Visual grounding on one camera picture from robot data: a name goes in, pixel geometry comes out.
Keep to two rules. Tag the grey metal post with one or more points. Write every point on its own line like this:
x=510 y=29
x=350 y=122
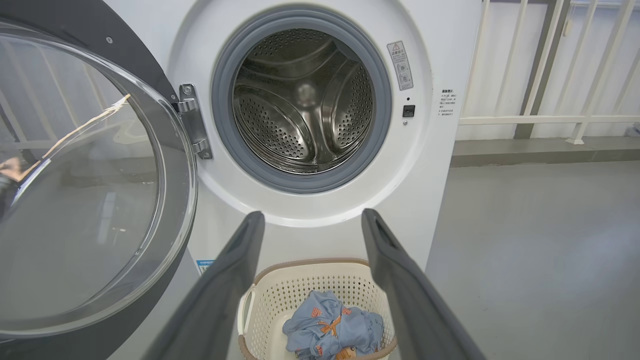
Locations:
x=542 y=65

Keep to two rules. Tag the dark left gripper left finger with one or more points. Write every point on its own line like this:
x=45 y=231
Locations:
x=210 y=310

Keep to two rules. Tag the blue patterned clothes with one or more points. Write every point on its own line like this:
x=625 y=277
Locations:
x=300 y=100

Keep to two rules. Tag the blue energy label sticker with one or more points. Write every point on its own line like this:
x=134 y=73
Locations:
x=204 y=266

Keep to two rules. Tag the blue garment orange print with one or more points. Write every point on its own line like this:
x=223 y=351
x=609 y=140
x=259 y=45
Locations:
x=315 y=330

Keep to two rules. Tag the white front-load washing machine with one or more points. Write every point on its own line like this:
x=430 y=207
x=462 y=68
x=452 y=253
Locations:
x=310 y=235

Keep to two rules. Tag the black round glass washer door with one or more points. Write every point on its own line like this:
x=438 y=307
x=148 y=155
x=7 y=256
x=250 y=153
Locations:
x=75 y=200

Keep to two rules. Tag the black warning text label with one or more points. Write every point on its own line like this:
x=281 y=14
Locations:
x=447 y=102

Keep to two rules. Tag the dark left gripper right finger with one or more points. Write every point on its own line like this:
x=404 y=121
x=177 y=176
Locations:
x=415 y=310

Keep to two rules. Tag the grey warning sticker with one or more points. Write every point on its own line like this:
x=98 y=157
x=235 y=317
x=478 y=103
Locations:
x=400 y=65

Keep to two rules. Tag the metal washer door hinge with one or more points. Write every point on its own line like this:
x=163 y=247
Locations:
x=192 y=120

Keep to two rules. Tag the cream and blue garment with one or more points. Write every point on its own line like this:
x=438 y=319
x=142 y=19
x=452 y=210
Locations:
x=370 y=325

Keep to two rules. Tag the cream laundry basket brown rim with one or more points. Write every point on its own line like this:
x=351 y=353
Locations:
x=300 y=285

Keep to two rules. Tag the white metal railing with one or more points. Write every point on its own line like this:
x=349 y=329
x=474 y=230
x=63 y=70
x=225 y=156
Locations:
x=525 y=120

